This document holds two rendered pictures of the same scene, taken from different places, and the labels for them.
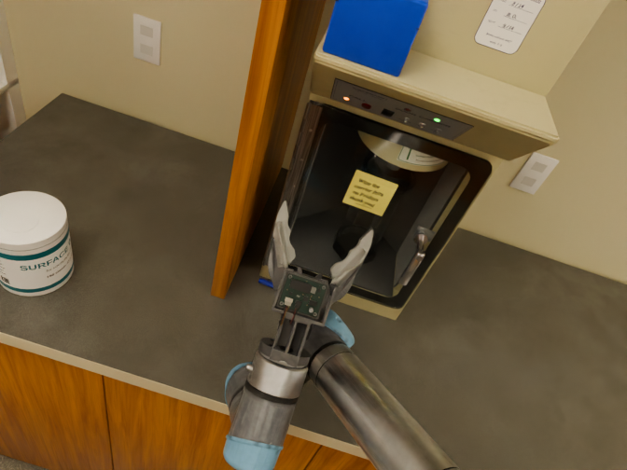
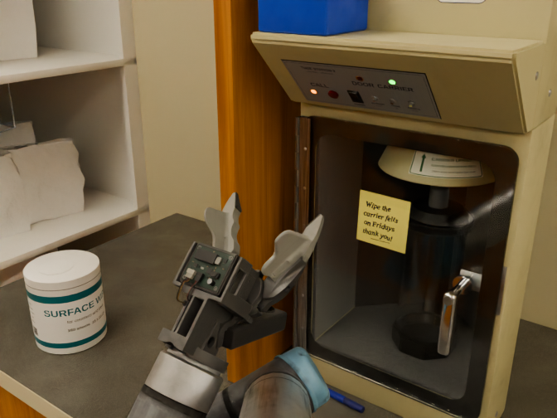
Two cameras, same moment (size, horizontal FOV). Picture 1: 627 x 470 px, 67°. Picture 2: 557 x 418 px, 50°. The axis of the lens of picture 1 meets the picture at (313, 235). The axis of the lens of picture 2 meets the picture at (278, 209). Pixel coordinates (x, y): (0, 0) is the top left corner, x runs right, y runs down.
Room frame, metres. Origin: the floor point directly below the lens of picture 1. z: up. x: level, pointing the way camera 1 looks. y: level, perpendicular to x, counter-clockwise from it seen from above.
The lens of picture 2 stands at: (-0.02, -0.43, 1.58)
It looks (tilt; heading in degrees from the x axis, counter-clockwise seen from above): 22 degrees down; 39
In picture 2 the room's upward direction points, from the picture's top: straight up
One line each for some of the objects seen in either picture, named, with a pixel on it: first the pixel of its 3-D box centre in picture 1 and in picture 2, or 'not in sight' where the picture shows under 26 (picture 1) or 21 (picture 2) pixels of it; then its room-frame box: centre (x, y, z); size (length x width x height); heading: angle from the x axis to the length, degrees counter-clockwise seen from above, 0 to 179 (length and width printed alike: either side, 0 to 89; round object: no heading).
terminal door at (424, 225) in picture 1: (364, 222); (389, 268); (0.67, -0.08, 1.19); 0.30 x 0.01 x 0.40; 92
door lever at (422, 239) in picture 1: (412, 260); (452, 316); (0.65, -0.19, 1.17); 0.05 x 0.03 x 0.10; 2
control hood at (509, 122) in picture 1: (423, 108); (385, 80); (0.62, -0.08, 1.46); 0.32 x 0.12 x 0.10; 93
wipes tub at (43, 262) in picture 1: (31, 244); (66, 300); (0.49, 0.48, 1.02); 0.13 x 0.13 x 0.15
